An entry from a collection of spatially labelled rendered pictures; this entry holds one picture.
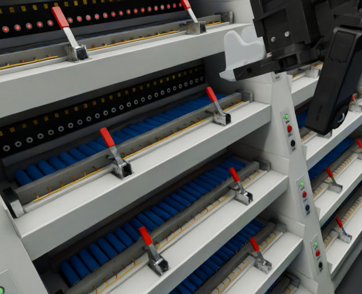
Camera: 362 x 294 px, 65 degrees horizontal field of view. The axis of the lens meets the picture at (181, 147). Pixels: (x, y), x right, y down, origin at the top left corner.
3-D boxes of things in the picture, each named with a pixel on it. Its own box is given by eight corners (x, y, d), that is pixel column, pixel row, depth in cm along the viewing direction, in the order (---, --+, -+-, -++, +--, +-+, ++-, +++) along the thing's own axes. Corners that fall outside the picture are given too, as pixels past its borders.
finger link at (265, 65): (247, 61, 37) (312, 39, 30) (251, 74, 37) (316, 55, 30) (224, 69, 34) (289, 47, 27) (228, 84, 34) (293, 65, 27)
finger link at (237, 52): (212, 41, 39) (267, 15, 32) (224, 83, 41) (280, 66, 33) (196, 45, 38) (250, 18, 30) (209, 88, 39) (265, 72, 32)
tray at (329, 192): (383, 154, 122) (390, 125, 116) (317, 231, 89) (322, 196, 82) (334, 142, 136) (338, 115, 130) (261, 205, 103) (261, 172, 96)
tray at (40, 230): (271, 120, 74) (272, 84, 69) (31, 261, 40) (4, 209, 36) (213, 106, 88) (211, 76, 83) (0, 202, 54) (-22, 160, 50)
